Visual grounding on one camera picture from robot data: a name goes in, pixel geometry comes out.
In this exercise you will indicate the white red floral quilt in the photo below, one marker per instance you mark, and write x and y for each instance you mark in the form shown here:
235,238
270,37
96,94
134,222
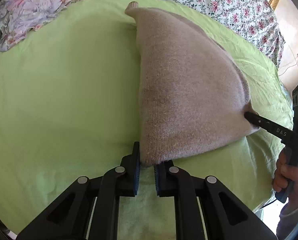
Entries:
254,20

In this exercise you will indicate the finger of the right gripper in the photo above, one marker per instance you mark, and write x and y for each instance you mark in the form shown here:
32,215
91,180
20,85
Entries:
266,126

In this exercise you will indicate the right hand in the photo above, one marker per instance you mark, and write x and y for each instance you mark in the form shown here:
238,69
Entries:
282,174

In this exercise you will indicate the light green bed sheet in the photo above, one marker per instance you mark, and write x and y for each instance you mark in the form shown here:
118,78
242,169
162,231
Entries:
68,99

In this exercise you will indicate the purple pink floral pillow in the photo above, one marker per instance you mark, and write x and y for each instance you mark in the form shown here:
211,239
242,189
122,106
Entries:
18,17

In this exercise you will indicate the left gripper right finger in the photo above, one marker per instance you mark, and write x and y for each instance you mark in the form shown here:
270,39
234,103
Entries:
205,208

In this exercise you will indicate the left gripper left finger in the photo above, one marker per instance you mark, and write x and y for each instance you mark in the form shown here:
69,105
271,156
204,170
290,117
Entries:
88,208

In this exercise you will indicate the beige knitted sweater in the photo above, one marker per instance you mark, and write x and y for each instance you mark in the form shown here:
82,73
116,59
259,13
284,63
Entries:
192,95

